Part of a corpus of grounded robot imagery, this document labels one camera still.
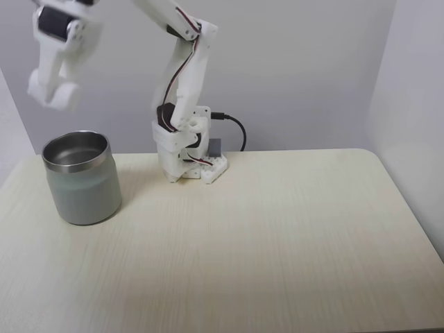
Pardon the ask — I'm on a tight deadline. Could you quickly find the white gauze dressing roll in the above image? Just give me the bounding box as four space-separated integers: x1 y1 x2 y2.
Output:
46 81 82 113

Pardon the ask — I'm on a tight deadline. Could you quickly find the stainless steel grey cup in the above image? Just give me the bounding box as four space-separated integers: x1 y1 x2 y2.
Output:
41 130 123 226

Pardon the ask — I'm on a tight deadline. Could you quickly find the black power cable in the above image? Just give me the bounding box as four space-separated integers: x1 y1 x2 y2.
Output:
211 111 248 153

